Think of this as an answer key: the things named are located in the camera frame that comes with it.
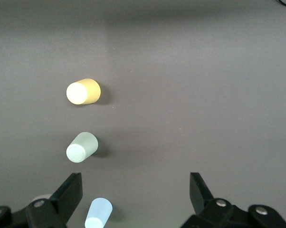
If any light blue plastic cup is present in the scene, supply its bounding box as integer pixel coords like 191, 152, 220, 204
84, 198, 114, 228

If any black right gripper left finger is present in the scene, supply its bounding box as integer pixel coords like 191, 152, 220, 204
0, 172, 83, 228

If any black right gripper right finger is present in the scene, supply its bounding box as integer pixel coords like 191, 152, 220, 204
178, 172, 286, 228

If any pale green plastic cup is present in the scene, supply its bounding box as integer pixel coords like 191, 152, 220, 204
66, 132, 99, 163

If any yellow plastic cup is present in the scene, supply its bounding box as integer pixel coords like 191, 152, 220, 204
66, 77, 102, 105

